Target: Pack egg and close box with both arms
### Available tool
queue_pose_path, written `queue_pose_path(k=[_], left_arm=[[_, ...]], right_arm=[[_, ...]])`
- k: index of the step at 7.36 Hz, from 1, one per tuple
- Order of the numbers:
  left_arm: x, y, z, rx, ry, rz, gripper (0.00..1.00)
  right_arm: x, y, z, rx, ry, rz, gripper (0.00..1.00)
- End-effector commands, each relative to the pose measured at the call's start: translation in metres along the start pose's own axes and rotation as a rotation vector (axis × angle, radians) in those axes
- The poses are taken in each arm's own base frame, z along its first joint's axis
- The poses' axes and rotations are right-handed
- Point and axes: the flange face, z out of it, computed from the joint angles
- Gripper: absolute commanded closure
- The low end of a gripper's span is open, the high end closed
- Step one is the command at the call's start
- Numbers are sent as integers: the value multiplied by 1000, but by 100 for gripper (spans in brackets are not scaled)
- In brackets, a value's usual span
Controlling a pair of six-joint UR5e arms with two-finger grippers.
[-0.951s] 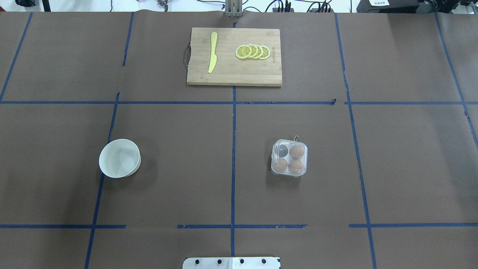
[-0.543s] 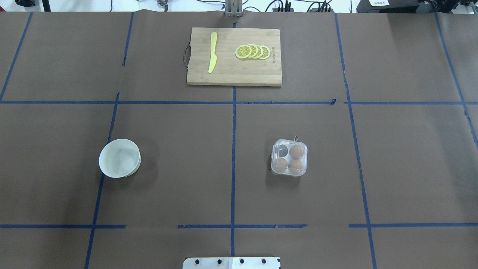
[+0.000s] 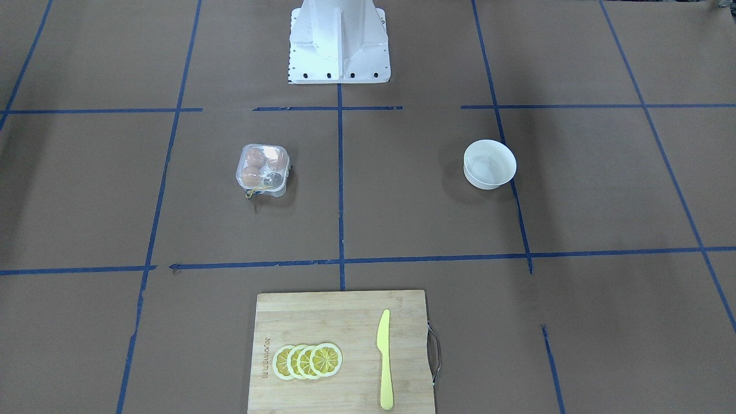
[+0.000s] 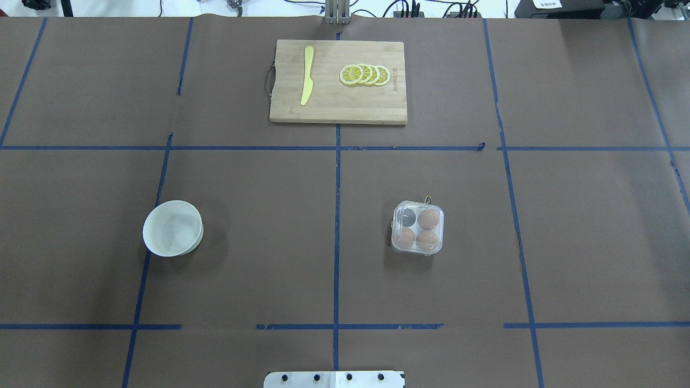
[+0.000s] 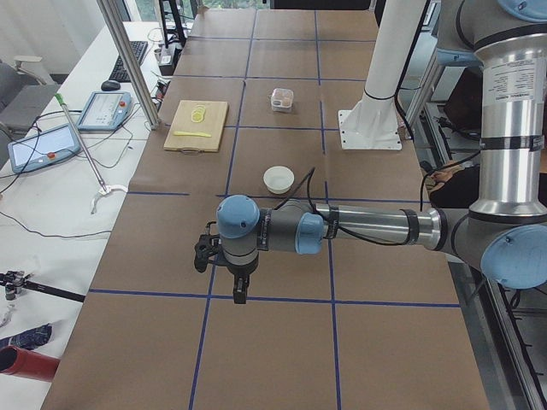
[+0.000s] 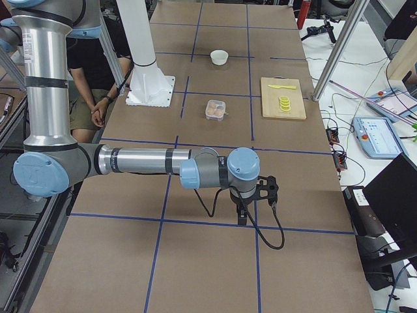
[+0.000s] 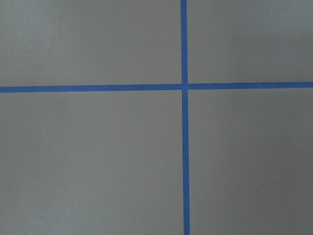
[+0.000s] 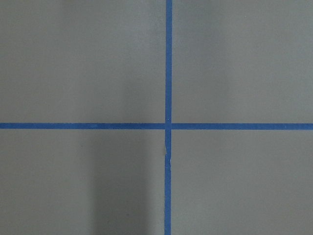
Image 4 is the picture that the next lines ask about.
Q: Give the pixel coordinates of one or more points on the clear plastic egg box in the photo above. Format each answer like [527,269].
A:
[405,215]

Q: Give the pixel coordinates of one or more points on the brown egg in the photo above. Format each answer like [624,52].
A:
[405,238]
[428,219]
[427,240]

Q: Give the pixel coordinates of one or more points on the black computer box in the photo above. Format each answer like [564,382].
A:
[559,9]

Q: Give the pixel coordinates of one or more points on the wooden cutting board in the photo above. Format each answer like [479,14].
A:
[331,101]

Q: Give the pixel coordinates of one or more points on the yellow plastic knife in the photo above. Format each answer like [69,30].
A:
[308,83]

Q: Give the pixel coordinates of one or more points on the lemon slice front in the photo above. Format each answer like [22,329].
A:
[351,75]

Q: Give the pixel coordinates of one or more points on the lemon slice back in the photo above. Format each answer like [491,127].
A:
[383,76]

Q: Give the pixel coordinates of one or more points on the white bowl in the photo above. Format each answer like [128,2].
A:
[172,229]

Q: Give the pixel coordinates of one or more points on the aluminium frame post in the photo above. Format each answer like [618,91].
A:
[337,12]

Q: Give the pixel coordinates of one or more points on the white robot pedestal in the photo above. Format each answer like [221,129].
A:
[364,378]

